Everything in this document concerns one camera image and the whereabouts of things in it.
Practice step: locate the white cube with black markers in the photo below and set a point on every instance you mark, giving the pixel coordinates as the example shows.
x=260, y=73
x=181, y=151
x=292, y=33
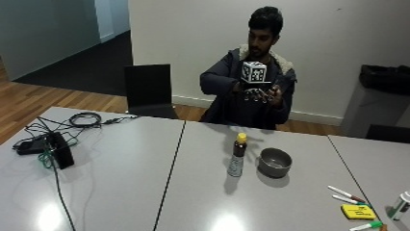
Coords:
x=252, y=72

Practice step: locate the person in dark jacket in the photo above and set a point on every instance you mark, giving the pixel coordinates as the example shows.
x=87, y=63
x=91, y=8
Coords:
x=230, y=109

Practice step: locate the brown bottle with yellow cap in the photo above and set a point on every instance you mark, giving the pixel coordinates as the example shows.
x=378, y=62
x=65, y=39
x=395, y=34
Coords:
x=236, y=157

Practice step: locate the grey metal bowl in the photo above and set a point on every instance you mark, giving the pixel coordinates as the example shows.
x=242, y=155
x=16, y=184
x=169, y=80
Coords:
x=274, y=163

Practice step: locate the grey bin with black bag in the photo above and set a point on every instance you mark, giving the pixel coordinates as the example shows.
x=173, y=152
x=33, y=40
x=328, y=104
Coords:
x=375, y=102

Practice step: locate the black chair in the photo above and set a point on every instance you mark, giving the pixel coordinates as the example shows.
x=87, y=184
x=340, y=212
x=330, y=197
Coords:
x=388, y=133
x=146, y=89

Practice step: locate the black chair back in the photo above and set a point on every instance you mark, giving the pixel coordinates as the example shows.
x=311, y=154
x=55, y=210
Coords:
x=388, y=133

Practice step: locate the white marker with red cap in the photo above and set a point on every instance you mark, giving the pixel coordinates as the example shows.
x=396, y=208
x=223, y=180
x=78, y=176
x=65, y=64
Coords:
x=346, y=193

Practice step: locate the white marker with green cap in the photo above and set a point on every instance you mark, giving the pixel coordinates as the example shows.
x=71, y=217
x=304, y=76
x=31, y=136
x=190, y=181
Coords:
x=366, y=226
x=350, y=200

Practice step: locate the yellow sponge pad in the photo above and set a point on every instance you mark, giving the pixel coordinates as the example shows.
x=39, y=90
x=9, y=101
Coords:
x=358, y=212

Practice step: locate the white bottle with green label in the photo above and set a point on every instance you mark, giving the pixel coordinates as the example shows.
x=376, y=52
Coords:
x=400, y=205

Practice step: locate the black upright box device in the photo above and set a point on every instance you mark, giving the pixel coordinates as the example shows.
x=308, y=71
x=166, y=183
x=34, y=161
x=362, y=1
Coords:
x=61, y=150

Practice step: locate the small brown object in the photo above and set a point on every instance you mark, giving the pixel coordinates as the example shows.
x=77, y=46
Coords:
x=383, y=228

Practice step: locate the black flat device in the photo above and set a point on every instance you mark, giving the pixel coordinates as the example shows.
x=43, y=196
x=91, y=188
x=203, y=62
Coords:
x=30, y=147

